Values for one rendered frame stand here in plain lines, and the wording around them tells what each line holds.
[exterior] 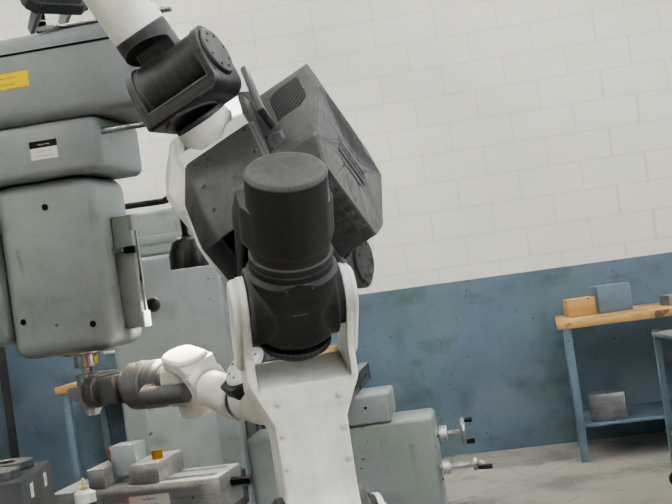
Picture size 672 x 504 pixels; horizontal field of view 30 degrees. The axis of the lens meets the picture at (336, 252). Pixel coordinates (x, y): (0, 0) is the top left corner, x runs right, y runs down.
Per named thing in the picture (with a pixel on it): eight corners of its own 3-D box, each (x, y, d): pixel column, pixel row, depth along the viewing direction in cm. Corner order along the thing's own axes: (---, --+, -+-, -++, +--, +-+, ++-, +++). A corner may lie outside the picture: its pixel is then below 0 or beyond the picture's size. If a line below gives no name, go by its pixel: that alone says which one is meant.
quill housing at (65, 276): (148, 340, 244) (125, 178, 245) (112, 349, 224) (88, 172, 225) (56, 352, 248) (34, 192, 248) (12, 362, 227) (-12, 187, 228)
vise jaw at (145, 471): (184, 468, 257) (181, 449, 257) (160, 482, 242) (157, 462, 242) (156, 471, 258) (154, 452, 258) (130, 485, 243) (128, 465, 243)
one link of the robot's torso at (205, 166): (437, 266, 194) (381, 167, 224) (322, 103, 176) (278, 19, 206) (279, 370, 197) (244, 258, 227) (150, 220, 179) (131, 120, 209)
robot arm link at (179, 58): (165, 10, 190) (217, 86, 193) (183, 2, 199) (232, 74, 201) (108, 52, 194) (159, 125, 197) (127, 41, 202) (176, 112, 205)
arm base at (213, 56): (237, 102, 191) (254, 85, 202) (188, 31, 188) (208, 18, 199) (161, 152, 196) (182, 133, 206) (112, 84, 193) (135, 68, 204)
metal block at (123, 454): (148, 468, 253) (144, 439, 253) (138, 474, 247) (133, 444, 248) (124, 471, 254) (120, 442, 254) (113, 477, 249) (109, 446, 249)
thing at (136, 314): (152, 325, 236) (137, 214, 236) (145, 326, 232) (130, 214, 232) (132, 328, 236) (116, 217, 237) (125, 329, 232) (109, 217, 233)
